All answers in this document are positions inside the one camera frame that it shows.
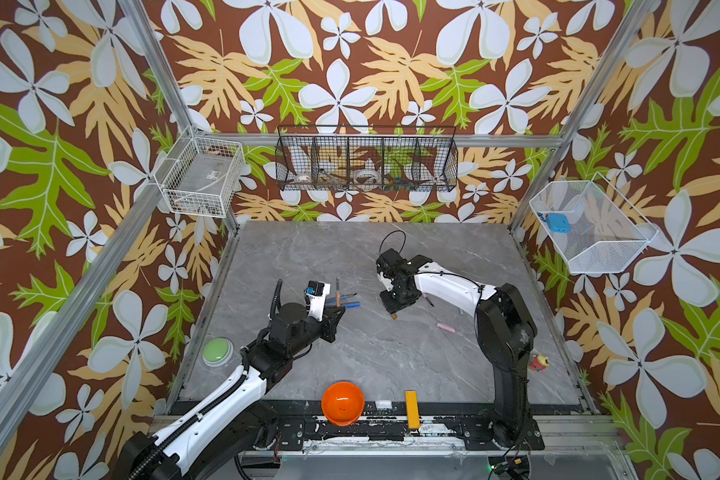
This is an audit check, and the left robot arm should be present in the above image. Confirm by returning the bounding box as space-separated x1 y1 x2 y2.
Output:
113 280 346 479

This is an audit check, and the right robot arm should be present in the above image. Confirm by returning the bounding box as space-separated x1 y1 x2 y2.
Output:
376 249 537 448

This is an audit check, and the orange bowl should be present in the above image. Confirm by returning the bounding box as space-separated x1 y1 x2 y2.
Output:
321 381 365 427

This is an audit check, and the green push button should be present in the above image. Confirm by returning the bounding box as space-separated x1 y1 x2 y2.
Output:
202 337 234 367

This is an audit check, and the yellow block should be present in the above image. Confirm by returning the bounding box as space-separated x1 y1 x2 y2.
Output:
404 390 421 430

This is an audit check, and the small red yellow toy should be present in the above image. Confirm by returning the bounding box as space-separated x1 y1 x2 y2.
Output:
528 353 550 372

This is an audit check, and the blue object in basket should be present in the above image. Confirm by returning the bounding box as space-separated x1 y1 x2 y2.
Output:
544 213 571 234

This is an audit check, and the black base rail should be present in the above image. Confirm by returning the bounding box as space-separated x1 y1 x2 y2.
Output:
239 397 547 452

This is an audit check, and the black wire basket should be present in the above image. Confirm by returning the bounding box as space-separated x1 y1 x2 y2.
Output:
273 125 459 192

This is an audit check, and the white wire basket left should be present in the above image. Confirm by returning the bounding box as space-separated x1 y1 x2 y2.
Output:
155 127 246 218

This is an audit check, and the white wire basket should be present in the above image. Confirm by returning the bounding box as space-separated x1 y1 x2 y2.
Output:
530 174 659 276
155 127 246 218

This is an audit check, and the white wire basket right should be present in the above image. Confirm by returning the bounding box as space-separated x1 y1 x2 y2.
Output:
530 174 659 276

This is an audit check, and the aluminium corner frame post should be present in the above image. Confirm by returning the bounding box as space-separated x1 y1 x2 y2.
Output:
508 0 661 232

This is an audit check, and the aluminium left corner post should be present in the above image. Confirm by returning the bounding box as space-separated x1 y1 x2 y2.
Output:
118 1 239 236

